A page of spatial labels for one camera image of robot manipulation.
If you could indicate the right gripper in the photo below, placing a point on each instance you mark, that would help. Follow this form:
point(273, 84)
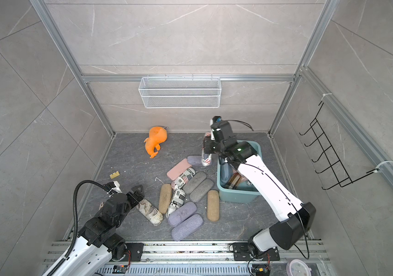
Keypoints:
point(207, 145)

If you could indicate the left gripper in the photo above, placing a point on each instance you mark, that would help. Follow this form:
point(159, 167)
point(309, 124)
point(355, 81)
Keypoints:
point(140, 195)

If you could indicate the flag newspaper print case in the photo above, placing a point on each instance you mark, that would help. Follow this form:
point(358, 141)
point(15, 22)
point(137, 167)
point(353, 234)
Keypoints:
point(206, 157)

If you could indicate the tan fabric case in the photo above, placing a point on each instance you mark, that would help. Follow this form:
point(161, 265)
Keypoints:
point(213, 212)
point(165, 198)

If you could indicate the plaid brown glasses case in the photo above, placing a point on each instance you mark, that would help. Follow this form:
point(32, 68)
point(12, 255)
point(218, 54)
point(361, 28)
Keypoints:
point(234, 181)

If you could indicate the teal plastic storage box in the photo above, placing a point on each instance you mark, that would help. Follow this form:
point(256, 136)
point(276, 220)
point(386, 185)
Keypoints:
point(244, 194)

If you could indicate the blue fabric case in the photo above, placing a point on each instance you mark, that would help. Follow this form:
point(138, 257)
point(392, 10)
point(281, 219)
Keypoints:
point(225, 173)

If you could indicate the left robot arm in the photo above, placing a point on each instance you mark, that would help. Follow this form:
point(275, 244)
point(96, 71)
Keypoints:
point(97, 242)

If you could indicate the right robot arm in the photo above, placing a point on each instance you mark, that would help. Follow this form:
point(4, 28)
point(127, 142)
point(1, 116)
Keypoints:
point(294, 217)

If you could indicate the grey fabric glasses case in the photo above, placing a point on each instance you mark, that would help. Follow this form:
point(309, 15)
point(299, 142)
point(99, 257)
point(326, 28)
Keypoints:
point(194, 182)

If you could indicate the purple fabric case top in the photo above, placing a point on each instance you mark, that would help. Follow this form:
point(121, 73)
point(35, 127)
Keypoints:
point(195, 160)

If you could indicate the purple fabric case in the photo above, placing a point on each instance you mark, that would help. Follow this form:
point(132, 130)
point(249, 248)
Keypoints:
point(182, 214)
point(187, 227)
point(195, 160)

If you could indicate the gold binder clip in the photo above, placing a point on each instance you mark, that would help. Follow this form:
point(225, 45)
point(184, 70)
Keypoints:
point(114, 175)

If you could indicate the pink flat case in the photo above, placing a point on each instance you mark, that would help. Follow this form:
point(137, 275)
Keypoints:
point(178, 169)

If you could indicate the newspaper case under pink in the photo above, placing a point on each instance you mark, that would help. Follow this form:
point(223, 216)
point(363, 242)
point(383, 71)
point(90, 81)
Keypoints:
point(183, 179)

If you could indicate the purple fabric case middle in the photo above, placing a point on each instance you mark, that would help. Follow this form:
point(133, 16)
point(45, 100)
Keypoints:
point(182, 214)

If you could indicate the orange plush whale toy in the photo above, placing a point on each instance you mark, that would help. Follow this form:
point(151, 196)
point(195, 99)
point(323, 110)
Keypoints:
point(157, 135)

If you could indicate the purple fabric case bottom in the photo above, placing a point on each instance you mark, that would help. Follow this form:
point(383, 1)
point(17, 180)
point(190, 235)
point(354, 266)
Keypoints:
point(187, 227)

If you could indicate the pink white clock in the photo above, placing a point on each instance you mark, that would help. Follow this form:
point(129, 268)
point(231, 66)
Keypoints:
point(297, 267)

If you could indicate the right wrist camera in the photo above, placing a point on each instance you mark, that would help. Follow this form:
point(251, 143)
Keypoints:
point(220, 129)

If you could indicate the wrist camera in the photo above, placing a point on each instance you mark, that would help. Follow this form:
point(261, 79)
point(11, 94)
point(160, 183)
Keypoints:
point(112, 188)
point(220, 129)

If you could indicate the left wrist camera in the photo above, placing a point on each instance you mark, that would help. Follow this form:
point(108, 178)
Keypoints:
point(112, 188)

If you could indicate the white wire mesh basket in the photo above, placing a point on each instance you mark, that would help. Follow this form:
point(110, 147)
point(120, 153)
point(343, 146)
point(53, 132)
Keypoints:
point(180, 92)

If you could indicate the metal base rail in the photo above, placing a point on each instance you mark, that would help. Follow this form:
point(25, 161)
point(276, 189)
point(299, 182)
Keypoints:
point(214, 258)

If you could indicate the black wire hook rack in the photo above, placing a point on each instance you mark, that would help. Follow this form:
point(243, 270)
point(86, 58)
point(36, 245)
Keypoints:
point(328, 160)

